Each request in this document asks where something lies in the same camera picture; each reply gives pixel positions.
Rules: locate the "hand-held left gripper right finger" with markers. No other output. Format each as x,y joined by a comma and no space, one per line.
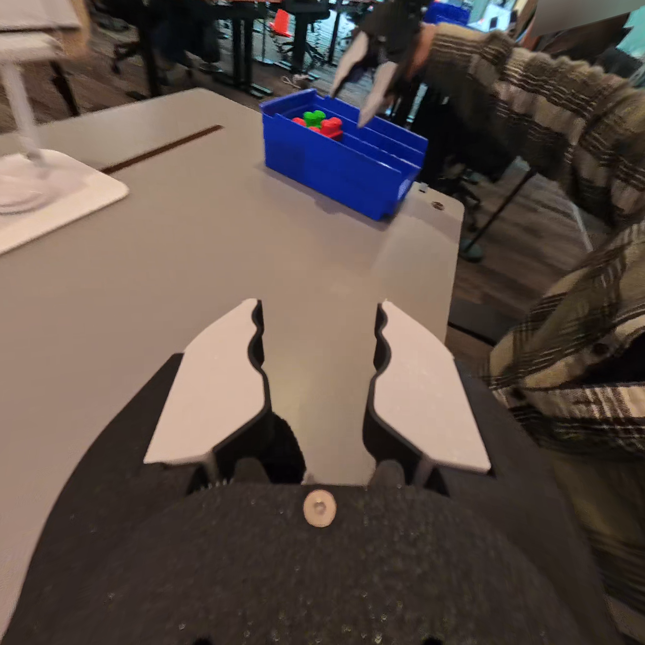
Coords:
428,403

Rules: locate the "person's right hand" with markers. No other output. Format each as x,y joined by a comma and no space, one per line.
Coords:
423,50

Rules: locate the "large green mega block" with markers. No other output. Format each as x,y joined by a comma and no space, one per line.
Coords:
315,118

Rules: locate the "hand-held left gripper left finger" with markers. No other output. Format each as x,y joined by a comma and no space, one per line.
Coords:
211,398

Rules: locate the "blue plastic bin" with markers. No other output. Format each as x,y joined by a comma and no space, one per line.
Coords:
342,171

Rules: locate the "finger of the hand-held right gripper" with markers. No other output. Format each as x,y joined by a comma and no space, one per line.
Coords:
350,63
383,85

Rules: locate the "person's right forearm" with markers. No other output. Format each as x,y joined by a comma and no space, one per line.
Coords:
529,101

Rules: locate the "large red mega block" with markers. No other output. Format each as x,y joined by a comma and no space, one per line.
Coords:
331,128

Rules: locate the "background office desk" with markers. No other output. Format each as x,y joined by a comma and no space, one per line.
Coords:
245,45

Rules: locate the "orange cone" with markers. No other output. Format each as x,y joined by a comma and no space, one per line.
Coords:
281,22

